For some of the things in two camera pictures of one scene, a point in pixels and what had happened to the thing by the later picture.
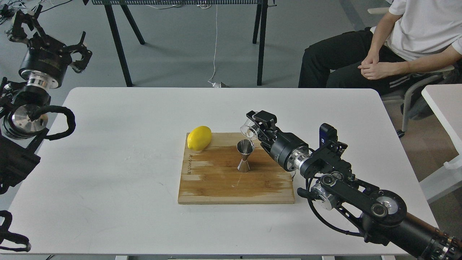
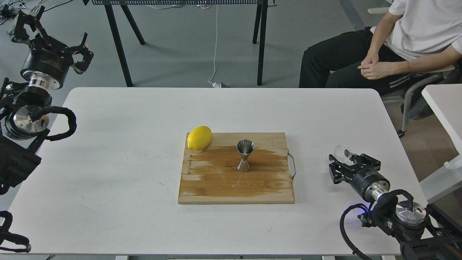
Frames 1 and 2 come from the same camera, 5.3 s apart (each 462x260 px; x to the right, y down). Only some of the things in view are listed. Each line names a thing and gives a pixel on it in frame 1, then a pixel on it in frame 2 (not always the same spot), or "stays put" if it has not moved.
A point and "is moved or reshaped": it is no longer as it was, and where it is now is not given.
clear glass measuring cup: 249,129 is moved or reshaped
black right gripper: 284,147 → 364,174
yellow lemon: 199,138 stays put
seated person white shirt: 418,33 stays put
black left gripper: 46,62 stays put
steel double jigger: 245,147 stays put
